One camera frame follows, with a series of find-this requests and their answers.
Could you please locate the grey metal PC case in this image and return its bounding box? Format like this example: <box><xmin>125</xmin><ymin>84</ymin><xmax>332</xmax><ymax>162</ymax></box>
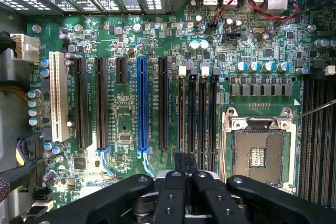
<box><xmin>0</xmin><ymin>0</ymin><xmax>336</xmax><ymax>224</ymax></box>

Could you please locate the black-latched black RAM slot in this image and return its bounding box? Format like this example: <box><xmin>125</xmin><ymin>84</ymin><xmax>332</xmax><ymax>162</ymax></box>
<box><xmin>300</xmin><ymin>76</ymin><xmax>316</xmax><ymax>201</ymax></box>
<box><xmin>312</xmin><ymin>60</ymin><xmax>326</xmax><ymax>205</ymax></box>
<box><xmin>209</xmin><ymin>67</ymin><xmax>221</xmax><ymax>174</ymax></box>
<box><xmin>187</xmin><ymin>67</ymin><xmax>198</xmax><ymax>158</ymax></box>

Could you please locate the row of grey chokes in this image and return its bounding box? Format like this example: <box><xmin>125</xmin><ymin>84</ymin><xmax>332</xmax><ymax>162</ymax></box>
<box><xmin>229</xmin><ymin>76</ymin><xmax>293</xmax><ymax>97</ymax></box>

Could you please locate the red black braided cable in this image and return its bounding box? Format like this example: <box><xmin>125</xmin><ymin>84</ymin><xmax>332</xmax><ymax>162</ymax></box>
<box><xmin>0</xmin><ymin>177</ymin><xmax>11</xmax><ymax>204</ymax></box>

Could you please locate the silver CPU socket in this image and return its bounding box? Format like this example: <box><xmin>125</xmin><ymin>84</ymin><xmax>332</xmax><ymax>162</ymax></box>
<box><xmin>222</xmin><ymin>106</ymin><xmax>298</xmax><ymax>192</ymax></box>

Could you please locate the thick black cable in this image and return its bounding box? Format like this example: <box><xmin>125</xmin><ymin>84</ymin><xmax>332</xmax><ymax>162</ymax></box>
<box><xmin>0</xmin><ymin>161</ymin><xmax>36</xmax><ymax>184</ymax></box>

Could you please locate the white power connector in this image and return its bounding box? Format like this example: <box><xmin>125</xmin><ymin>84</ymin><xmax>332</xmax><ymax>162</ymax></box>
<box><xmin>9</xmin><ymin>33</ymin><xmax>41</xmax><ymax>63</ymax></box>

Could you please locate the short black expansion slot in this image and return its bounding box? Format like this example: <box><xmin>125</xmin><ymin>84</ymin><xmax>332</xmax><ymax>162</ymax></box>
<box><xmin>115</xmin><ymin>56</ymin><xmax>128</xmax><ymax>86</ymax></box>

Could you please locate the thin metal locking lever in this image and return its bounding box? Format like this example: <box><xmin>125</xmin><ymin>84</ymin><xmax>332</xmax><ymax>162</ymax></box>
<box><xmin>291</xmin><ymin>99</ymin><xmax>336</xmax><ymax>121</ymax></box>

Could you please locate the blue expansion slot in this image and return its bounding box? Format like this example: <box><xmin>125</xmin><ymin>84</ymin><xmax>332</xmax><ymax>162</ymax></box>
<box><xmin>136</xmin><ymin>56</ymin><xmax>156</xmax><ymax>178</ymax></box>

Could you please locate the white-latched black RAM slot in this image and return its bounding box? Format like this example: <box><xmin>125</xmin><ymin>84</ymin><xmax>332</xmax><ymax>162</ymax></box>
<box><xmin>198</xmin><ymin>66</ymin><xmax>211</xmax><ymax>173</ymax></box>
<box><xmin>322</xmin><ymin>65</ymin><xmax>336</xmax><ymax>208</ymax></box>
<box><xmin>177</xmin><ymin>66</ymin><xmax>187</xmax><ymax>154</ymax></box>

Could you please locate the yellow wire bundle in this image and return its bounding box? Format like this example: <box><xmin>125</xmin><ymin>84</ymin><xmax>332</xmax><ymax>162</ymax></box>
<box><xmin>0</xmin><ymin>84</ymin><xmax>30</xmax><ymax>102</ymax></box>

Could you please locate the white PCI expansion slot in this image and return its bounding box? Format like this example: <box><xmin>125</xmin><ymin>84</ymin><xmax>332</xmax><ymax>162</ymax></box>
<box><xmin>48</xmin><ymin>50</ymin><xmax>70</xmax><ymax>143</ymax></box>

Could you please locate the long black expansion slot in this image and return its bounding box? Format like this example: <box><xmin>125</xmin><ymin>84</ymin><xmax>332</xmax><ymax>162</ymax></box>
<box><xmin>73</xmin><ymin>56</ymin><xmax>90</xmax><ymax>150</ymax></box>
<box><xmin>157</xmin><ymin>56</ymin><xmax>170</xmax><ymax>151</ymax></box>
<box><xmin>94</xmin><ymin>56</ymin><xmax>117</xmax><ymax>178</ymax></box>

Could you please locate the black connector with purple wires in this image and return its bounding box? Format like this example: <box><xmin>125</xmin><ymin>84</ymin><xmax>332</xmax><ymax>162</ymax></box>
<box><xmin>15</xmin><ymin>134</ymin><xmax>45</xmax><ymax>167</ymax></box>

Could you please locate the black SATA plug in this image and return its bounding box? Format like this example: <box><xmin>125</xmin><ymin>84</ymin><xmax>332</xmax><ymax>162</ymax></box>
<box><xmin>30</xmin><ymin>189</ymin><xmax>55</xmax><ymax>201</ymax></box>

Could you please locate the green motherboard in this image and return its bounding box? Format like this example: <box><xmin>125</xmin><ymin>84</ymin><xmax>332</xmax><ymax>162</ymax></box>
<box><xmin>26</xmin><ymin>0</ymin><xmax>336</xmax><ymax>209</ymax></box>

